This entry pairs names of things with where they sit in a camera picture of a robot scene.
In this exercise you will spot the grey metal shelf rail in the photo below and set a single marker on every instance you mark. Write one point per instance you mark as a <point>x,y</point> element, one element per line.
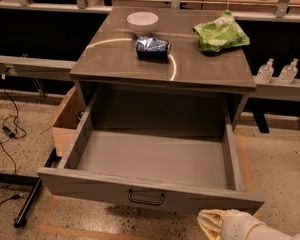
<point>36,68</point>

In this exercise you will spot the clear sanitizer bottle left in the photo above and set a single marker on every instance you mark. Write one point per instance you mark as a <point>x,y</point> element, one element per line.
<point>265,72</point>

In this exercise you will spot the grey metal drawer cabinet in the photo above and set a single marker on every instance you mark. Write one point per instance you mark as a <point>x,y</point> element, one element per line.
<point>111,57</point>

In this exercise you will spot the cardboard box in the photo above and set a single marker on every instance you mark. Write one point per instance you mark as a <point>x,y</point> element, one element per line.
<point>64,121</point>

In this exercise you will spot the clear sanitizer bottle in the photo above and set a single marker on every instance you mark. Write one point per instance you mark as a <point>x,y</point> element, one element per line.
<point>289,72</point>
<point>265,72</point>

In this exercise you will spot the grey top drawer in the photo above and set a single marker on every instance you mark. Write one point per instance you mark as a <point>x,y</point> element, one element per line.
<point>155,151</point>

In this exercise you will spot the white bowl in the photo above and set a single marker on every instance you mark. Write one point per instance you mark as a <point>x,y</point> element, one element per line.
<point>142,23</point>

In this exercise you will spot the green chip bag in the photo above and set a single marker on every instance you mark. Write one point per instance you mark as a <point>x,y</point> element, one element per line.
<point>220,34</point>

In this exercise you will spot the black metal floor bar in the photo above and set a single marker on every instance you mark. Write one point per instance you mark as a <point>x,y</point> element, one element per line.
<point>20,220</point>

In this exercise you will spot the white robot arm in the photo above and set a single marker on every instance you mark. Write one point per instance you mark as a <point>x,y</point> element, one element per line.
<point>264,232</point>

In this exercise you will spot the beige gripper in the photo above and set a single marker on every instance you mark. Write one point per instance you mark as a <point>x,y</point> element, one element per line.
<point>236,226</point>

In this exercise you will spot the blue soda can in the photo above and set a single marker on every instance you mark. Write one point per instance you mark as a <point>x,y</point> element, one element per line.
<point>152,47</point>

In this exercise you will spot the clear sanitizer bottle right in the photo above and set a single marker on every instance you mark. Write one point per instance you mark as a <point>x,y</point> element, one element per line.
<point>289,72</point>

